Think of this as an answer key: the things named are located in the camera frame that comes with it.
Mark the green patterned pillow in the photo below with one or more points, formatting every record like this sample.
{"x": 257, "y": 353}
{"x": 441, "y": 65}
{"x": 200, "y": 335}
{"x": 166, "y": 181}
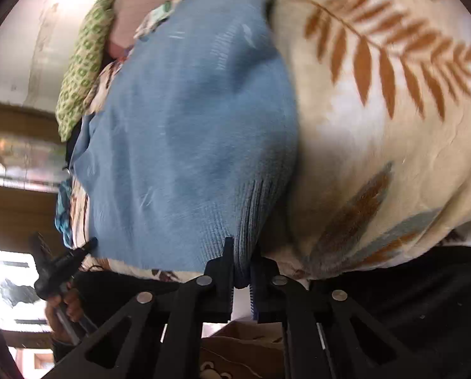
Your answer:
{"x": 87, "y": 59}

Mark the person's left hand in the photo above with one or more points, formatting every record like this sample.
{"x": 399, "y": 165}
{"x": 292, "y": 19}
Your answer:
{"x": 74, "y": 304}

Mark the mauve pillow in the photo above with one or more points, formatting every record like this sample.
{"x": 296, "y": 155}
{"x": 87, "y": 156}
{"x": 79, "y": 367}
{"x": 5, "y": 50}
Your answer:
{"x": 140, "y": 4}

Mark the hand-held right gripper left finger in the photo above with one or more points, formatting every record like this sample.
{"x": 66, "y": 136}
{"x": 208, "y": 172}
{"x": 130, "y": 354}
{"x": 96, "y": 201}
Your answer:
{"x": 219, "y": 284}

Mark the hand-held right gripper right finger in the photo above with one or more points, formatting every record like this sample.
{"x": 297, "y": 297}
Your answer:
{"x": 265, "y": 292}

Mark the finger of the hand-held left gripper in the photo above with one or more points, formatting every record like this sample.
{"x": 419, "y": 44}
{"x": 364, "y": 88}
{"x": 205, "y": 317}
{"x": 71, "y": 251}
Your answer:
{"x": 79, "y": 254}

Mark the brown printed cloth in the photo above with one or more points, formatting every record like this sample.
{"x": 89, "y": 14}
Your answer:
{"x": 239, "y": 347}

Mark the wooden window frame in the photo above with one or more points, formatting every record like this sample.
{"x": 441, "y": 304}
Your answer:
{"x": 18, "y": 209}

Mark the teal patterned cloth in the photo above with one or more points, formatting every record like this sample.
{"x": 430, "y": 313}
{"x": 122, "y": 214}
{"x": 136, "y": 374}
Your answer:
{"x": 64, "y": 213}

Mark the blue knit sweater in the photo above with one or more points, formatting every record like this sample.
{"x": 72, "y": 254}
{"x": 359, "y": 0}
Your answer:
{"x": 188, "y": 126}

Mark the cream leaf-print blanket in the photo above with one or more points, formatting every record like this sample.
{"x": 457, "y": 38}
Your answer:
{"x": 377, "y": 146}

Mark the person's black clothing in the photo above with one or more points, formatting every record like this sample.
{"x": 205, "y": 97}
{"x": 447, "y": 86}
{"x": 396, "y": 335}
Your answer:
{"x": 417, "y": 304}

